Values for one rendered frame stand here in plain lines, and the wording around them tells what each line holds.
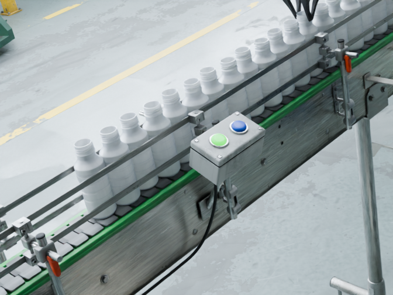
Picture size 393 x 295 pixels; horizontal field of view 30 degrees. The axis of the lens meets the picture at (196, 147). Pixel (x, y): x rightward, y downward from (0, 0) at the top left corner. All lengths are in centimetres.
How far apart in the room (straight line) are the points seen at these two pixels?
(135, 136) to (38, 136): 288
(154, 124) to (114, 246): 26
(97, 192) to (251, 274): 148
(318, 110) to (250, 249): 121
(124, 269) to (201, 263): 146
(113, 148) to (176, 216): 23
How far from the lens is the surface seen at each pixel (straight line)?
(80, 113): 448
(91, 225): 149
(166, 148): 154
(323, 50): 186
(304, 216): 313
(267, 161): 177
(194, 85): 158
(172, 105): 156
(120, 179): 148
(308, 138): 188
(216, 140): 143
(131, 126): 149
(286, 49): 179
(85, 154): 143
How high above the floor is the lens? 179
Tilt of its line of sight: 28 degrees down
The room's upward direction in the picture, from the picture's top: 12 degrees counter-clockwise
